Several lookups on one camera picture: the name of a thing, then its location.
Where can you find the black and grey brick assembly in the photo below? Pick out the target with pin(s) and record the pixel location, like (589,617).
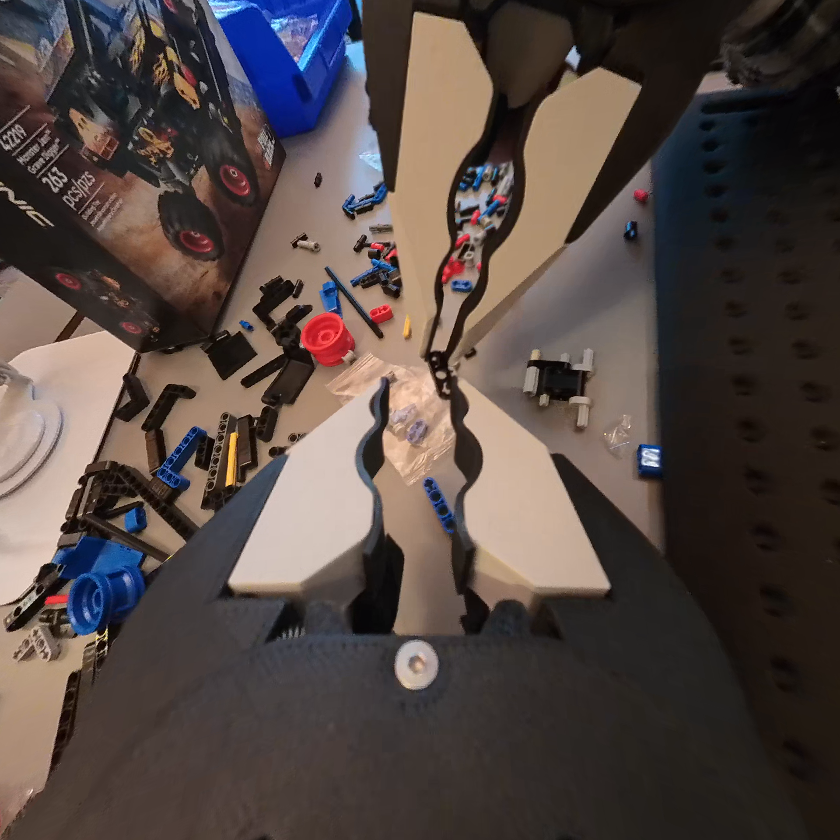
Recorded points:
(558,380)

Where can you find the black long studless beam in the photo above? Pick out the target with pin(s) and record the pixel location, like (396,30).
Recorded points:
(72,709)

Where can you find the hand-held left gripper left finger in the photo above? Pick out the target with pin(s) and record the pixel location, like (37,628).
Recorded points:
(302,512)

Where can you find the black thick beam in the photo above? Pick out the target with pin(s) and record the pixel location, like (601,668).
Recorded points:
(248,439)

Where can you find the black bracket piece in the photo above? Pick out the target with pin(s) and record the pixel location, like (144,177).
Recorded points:
(275,295)

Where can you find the red short connector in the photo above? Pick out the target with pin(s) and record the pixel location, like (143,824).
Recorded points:
(380,313)

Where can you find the grey thin angled liftarm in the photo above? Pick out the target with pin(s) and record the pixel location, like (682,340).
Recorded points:
(39,642)

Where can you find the blue wedge panel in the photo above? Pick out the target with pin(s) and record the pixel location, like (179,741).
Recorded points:
(330,298)

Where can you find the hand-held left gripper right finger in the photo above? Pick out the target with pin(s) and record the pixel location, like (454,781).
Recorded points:
(531,518)

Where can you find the blue and grey pin piece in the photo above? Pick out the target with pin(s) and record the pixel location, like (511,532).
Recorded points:
(400,415)

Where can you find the dark grey thin liftarm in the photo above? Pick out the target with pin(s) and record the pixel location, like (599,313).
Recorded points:
(438,374)

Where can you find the black angled beam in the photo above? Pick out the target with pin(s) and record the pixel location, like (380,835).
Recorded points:
(134,397)

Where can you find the blue oval connector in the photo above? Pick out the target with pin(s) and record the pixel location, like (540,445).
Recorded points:
(417,431)

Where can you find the black and grey pin connector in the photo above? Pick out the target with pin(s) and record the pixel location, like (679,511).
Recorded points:
(307,243)

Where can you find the blue small brick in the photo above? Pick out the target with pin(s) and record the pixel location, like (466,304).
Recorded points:
(648,461)

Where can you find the black long liftarm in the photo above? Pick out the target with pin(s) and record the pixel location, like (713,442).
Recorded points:
(33,597)

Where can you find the black glossy curved panel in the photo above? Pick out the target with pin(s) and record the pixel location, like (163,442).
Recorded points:
(289,384)

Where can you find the blue angled beam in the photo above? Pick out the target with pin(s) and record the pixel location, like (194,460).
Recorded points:
(180,459)

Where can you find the blue small block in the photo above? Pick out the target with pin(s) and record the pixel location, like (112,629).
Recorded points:
(134,518)

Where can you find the red wheel rim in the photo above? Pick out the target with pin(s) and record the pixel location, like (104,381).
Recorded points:
(325,338)

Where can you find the white booklet stand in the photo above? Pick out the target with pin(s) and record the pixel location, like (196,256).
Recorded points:
(72,394)

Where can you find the grey desk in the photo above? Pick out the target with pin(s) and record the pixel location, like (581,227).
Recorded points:
(558,308)

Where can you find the black stubby beam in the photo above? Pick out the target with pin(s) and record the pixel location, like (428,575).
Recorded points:
(156,451)

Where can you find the pile of small connector pieces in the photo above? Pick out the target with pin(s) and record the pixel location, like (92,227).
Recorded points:
(375,270)

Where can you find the black connector block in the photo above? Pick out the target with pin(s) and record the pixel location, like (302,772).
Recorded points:
(292,328)

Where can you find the black flat liftarm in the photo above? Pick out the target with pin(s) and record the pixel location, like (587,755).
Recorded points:
(262,372)

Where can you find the yellow axle rod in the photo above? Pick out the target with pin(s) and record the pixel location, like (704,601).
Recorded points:
(231,469)

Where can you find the blue wheel rim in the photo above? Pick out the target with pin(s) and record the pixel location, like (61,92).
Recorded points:
(105,600)

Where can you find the blue fairing panel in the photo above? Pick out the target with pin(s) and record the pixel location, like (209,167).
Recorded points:
(98,554)

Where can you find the black long axle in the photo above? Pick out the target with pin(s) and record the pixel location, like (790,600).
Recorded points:
(354,303)

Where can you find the black square panel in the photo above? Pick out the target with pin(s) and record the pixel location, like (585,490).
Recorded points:
(231,354)

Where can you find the clear plastic scrap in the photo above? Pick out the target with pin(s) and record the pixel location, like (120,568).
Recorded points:
(618,434)

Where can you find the printed toy truck set box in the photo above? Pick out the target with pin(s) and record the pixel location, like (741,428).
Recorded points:
(131,131)

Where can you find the blue storage bin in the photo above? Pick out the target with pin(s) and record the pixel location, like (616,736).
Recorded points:
(289,79)

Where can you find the blue short liftarm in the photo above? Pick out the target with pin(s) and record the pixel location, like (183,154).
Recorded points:
(441,505)

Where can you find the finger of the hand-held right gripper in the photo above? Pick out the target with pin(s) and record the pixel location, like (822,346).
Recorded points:
(433,118)
(564,164)

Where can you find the clear zip bag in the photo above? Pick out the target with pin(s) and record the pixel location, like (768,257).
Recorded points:
(407,459)

